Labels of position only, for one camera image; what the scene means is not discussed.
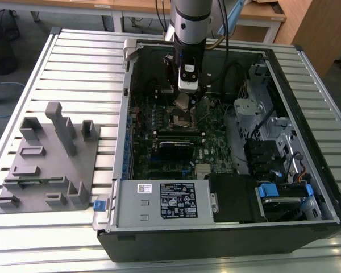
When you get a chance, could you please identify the blue floor cable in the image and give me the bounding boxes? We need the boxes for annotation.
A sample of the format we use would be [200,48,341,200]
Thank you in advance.
[0,81,26,119]

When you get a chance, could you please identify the metal drive cage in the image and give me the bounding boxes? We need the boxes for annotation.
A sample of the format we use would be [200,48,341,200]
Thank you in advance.
[233,55,299,179]

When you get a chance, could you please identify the blue disk carrier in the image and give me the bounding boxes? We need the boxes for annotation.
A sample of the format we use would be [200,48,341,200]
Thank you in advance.
[257,183,314,200]

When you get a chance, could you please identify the orange yellow power wires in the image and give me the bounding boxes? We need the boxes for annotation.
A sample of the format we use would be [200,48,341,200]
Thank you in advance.
[294,167,312,185]

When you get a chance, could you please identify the green RAM stick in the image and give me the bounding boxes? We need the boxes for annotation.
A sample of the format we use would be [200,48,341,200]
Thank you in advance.
[5,177,64,185]

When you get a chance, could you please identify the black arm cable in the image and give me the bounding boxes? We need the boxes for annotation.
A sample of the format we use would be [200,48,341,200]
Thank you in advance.
[207,0,231,94]

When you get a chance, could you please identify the black plastic drive bracket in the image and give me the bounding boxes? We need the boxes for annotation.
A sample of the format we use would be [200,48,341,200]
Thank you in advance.
[243,139,284,183]

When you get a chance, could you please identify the thin black cable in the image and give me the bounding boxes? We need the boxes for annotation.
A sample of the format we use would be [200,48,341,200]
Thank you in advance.
[249,104,275,140]

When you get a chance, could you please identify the grey case latch handle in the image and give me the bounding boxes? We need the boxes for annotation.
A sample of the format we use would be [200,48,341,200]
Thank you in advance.
[122,39,139,62]

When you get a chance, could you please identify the CPU socket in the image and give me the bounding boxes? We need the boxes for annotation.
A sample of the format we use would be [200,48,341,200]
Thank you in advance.
[166,105,204,131]

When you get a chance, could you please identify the black graphics card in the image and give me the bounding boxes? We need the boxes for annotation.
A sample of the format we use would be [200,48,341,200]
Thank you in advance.
[158,140,194,168]

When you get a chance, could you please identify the thick black cable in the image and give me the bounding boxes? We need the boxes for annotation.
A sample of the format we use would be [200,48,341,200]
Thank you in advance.
[221,61,247,99]

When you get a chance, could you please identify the green motherboard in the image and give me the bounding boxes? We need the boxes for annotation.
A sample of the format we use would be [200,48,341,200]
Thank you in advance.
[127,93,239,180]

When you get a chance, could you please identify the black round bin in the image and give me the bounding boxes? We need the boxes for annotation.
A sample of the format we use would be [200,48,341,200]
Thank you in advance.
[0,39,19,76]

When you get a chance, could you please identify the black mesh basket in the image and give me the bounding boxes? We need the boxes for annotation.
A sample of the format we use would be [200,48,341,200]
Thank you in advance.
[0,7,21,42]

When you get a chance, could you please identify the black PC case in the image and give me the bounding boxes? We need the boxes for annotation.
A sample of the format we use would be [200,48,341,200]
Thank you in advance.
[91,38,341,263]

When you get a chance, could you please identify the grey parts rack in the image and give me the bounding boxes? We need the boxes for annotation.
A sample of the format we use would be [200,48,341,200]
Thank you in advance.
[0,101,102,214]

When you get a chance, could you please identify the pale blue teach pendant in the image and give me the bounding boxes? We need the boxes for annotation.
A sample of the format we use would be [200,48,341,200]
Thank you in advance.
[218,0,247,38]

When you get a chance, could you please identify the grey power supply unit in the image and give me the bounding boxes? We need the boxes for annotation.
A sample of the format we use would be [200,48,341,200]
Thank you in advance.
[109,179,217,228]

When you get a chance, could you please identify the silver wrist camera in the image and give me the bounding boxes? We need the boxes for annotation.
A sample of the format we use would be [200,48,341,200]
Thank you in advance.
[177,56,202,94]

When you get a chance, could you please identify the silver chipset heatsink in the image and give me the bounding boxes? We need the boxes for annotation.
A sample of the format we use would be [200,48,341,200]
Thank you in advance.
[195,163,211,175]

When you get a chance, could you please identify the wooden cabinet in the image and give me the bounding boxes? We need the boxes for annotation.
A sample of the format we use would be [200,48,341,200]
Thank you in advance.
[274,0,341,79]

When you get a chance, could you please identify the silver CPU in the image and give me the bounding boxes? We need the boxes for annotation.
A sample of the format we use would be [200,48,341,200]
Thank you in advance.
[173,93,190,111]

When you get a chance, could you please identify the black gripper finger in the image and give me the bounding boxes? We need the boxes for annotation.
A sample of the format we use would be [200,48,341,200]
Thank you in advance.
[162,52,177,88]
[188,72,214,126]

